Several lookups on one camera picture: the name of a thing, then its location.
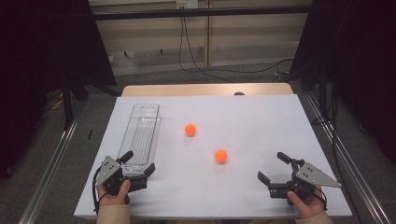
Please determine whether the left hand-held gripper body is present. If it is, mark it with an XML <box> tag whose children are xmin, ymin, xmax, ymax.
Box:
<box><xmin>94</xmin><ymin>155</ymin><xmax>148</xmax><ymax>196</ymax></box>

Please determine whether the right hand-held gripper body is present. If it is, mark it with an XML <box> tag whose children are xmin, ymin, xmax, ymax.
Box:
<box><xmin>268</xmin><ymin>159</ymin><xmax>342</xmax><ymax>200</ymax></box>

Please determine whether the clear plastic tray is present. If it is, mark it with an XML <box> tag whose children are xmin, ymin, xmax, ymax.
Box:
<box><xmin>116</xmin><ymin>103</ymin><xmax>163</xmax><ymax>179</ymax></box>

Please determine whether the orange ball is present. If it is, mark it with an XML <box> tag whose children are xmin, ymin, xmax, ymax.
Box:
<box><xmin>184</xmin><ymin>123</ymin><xmax>197</xmax><ymax>137</ymax></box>
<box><xmin>214</xmin><ymin>148</ymin><xmax>228</xmax><ymax>164</ymax></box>

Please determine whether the person's left hand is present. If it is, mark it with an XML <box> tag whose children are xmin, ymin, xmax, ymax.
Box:
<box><xmin>97</xmin><ymin>179</ymin><xmax>132</xmax><ymax>206</ymax></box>

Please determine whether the person's right hand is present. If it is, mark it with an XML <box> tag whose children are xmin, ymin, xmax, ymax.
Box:
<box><xmin>287</xmin><ymin>186</ymin><xmax>326</xmax><ymax>219</ymax></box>

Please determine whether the white table board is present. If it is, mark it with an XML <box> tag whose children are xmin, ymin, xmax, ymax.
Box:
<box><xmin>74</xmin><ymin>94</ymin><xmax>353</xmax><ymax>218</ymax></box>

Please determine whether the wooden table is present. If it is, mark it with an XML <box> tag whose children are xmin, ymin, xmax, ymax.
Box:
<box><xmin>120</xmin><ymin>82</ymin><xmax>294</xmax><ymax>97</ymax></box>

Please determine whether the black curtain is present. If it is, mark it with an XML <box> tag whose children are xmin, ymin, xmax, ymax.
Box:
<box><xmin>289</xmin><ymin>0</ymin><xmax>396</xmax><ymax>166</ymax></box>
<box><xmin>0</xmin><ymin>0</ymin><xmax>118</xmax><ymax>181</ymax></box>

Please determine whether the black horizontal bar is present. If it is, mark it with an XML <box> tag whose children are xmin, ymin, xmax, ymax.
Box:
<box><xmin>92</xmin><ymin>5</ymin><xmax>312</xmax><ymax>21</ymax></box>

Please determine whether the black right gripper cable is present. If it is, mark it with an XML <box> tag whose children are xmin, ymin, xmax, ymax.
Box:
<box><xmin>314</xmin><ymin>186</ymin><xmax>329</xmax><ymax>211</ymax></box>

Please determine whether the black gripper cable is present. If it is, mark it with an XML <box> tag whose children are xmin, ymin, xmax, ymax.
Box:
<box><xmin>92</xmin><ymin>166</ymin><xmax>108</xmax><ymax>216</ymax></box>
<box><xmin>314</xmin><ymin>186</ymin><xmax>329</xmax><ymax>211</ymax></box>

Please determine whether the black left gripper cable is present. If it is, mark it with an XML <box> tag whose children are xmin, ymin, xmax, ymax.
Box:
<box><xmin>92</xmin><ymin>166</ymin><xmax>108</xmax><ymax>216</ymax></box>

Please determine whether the aluminium floor rail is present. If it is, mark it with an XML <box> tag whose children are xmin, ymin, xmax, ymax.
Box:
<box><xmin>18</xmin><ymin>102</ymin><xmax>88</xmax><ymax>224</ymax></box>
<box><xmin>303</xmin><ymin>92</ymin><xmax>390</xmax><ymax>224</ymax></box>

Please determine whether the black wall cable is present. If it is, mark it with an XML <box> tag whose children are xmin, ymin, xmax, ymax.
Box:
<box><xmin>183</xmin><ymin>17</ymin><xmax>294</xmax><ymax>75</ymax></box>
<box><xmin>178</xmin><ymin>17</ymin><xmax>234</xmax><ymax>84</ymax></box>

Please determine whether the white wall socket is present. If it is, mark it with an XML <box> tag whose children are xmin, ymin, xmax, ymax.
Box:
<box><xmin>176</xmin><ymin>0</ymin><xmax>199</xmax><ymax>9</ymax></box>

